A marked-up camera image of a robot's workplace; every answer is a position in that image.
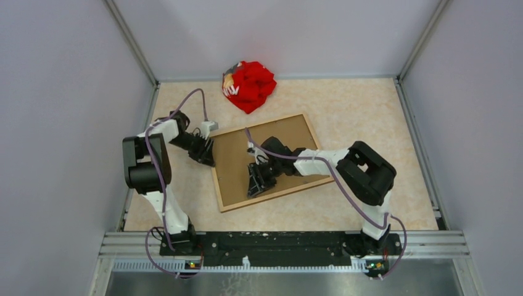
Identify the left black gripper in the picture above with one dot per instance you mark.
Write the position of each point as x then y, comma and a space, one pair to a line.
204, 154

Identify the wooden picture frame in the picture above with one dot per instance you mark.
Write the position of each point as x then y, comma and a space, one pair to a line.
265, 200

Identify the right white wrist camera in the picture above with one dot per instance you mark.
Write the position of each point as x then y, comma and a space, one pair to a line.
259, 156

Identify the right controller board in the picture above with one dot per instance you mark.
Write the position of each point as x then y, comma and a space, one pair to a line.
374, 266

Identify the left controller board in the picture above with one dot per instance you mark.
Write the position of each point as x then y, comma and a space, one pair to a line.
192, 264

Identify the red crumpled cloth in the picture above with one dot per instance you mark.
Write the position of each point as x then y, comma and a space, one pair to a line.
247, 85

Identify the brown backing board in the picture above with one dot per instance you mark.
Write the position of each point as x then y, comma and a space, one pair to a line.
237, 163

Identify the controller board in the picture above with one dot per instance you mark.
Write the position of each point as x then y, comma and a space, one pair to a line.
192, 264
374, 266

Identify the aluminium rail front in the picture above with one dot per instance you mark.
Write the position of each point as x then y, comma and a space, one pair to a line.
138, 251

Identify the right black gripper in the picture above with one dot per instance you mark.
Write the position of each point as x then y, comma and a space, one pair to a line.
257, 182

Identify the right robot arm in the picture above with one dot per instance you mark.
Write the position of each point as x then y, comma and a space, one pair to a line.
359, 171

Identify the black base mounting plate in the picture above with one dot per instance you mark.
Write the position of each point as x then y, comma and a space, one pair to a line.
282, 249

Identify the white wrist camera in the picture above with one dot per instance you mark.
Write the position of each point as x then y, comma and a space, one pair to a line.
259, 156
206, 127

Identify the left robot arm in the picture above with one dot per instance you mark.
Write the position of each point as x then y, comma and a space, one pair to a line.
147, 170

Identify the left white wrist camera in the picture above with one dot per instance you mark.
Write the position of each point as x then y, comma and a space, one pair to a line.
206, 127

